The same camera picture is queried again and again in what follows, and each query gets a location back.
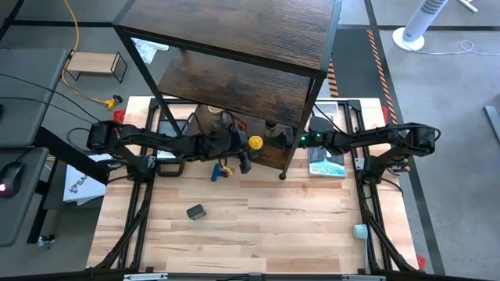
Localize black table edge rail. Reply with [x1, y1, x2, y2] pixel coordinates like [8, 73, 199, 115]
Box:
[0, 266, 500, 281]

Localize grey metal bar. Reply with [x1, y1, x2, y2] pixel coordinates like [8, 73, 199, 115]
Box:
[483, 105, 500, 145]

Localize white tower fan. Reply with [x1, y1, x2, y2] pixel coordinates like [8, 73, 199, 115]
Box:
[391, 0, 450, 52]

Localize grey desk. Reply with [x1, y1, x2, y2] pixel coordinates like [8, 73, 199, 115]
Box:
[0, 147, 50, 247]
[0, 48, 68, 148]

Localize orange taco seasoning packet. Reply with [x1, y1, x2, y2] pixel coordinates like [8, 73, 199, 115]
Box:
[226, 112, 248, 132]

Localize small wooden riser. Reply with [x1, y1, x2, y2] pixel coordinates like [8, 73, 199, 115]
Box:
[63, 49, 129, 84]

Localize dark wooden black-framed shelf unit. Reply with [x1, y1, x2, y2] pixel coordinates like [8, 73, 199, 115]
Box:
[112, 0, 344, 180]

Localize white paper bag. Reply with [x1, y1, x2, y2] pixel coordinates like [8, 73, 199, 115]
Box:
[62, 154, 113, 206]

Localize black cable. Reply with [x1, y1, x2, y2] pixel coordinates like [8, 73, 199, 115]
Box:
[0, 73, 101, 122]
[0, 96, 93, 128]

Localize blue bag clip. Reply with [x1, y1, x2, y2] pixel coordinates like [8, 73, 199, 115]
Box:
[210, 162, 234, 183]

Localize caster wheel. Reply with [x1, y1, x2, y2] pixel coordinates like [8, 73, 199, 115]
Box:
[37, 233, 55, 250]

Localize yellow cable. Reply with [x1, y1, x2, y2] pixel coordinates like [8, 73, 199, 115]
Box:
[60, 0, 110, 106]

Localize orange black striped floor tape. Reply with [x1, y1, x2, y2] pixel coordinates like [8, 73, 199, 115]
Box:
[326, 58, 340, 98]
[366, 29, 409, 159]

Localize yellow black plug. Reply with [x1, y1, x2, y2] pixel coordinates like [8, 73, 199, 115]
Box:
[104, 94, 123, 110]

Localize pale teal scoop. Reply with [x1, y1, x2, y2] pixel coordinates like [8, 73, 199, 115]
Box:
[353, 223, 371, 270]

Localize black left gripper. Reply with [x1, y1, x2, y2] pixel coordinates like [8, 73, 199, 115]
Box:
[212, 130, 253, 175]

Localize white crumpled cloth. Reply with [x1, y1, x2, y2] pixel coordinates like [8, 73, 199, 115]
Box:
[130, 37, 170, 66]

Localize clear plastic box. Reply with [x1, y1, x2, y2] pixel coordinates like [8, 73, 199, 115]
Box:
[312, 101, 340, 118]

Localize white plastic piece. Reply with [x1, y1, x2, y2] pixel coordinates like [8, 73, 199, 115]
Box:
[456, 0, 480, 14]

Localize teal book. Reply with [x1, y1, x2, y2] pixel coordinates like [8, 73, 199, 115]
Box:
[307, 146, 348, 179]

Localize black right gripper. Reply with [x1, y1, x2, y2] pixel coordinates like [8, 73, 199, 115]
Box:
[273, 127, 316, 149]

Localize white cable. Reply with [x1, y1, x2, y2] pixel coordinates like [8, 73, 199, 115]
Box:
[405, 39, 500, 57]

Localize black computer mouse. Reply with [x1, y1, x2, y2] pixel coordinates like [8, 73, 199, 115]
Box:
[0, 161, 25, 199]

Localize small dark grey block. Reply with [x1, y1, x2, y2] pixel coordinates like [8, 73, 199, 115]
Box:
[186, 203, 207, 221]

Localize tan lid furikake jar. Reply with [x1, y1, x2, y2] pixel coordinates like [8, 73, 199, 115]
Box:
[206, 105, 227, 130]

